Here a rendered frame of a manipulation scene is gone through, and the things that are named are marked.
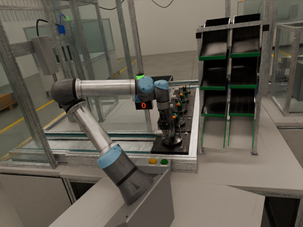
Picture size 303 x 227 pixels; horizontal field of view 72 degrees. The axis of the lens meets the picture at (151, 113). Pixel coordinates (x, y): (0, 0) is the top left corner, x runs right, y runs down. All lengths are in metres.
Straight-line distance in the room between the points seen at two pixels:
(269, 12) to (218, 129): 1.33
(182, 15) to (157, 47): 2.05
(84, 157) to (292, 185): 1.23
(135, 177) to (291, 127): 1.46
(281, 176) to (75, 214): 1.13
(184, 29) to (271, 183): 10.85
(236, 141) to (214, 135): 0.13
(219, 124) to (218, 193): 0.41
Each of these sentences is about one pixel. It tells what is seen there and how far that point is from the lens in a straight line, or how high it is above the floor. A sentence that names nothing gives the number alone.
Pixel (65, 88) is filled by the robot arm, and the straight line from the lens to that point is 1.00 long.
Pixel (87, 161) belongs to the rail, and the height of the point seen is 0.91.
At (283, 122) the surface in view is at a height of 0.86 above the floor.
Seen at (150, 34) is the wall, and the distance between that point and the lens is 12.04.
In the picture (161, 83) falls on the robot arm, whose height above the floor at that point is 1.43.
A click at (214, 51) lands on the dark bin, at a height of 1.54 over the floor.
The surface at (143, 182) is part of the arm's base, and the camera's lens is 0.89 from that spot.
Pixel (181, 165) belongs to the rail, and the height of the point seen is 0.92.
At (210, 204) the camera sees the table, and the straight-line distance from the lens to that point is 1.17.
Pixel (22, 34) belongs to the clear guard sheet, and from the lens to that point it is 2.27.
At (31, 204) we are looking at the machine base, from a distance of 2.08.
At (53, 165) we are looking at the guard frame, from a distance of 1.66.
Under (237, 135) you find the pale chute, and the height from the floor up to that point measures 1.04.
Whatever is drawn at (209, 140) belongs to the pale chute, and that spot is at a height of 1.02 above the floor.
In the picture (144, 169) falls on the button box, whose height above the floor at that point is 0.93.
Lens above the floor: 1.73
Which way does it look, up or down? 24 degrees down
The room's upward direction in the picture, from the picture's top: 8 degrees counter-clockwise
